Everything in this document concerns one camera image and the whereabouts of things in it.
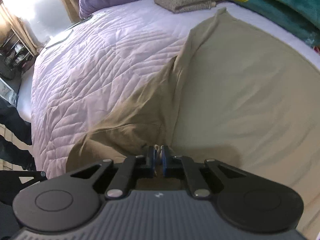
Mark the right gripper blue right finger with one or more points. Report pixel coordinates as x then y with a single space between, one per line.
185 169

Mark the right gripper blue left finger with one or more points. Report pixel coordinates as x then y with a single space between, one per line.
128 172

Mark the tan t-shirt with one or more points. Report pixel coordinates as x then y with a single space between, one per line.
234 93

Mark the pink quilted bedspread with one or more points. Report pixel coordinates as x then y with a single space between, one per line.
77 82

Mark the green plush quilt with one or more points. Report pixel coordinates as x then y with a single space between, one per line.
298 17

